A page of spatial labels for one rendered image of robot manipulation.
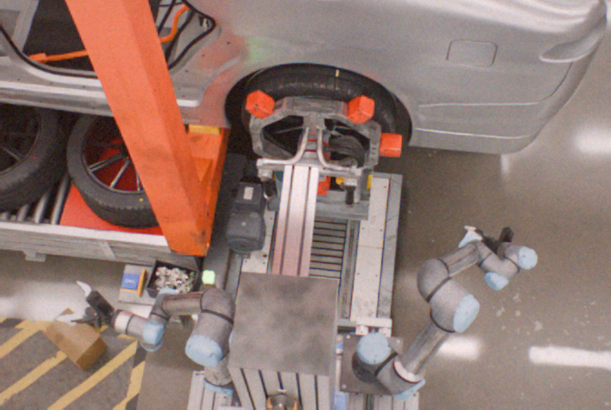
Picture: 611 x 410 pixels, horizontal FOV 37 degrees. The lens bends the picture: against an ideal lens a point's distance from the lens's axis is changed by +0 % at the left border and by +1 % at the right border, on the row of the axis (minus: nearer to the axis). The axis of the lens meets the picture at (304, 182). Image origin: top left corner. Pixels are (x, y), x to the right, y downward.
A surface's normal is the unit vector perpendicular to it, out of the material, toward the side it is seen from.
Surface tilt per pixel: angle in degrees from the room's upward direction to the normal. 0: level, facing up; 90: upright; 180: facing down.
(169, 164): 90
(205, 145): 0
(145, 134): 90
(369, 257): 0
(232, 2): 80
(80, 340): 0
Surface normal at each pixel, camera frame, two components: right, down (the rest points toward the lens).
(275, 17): -0.13, 0.81
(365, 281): -0.03, -0.45
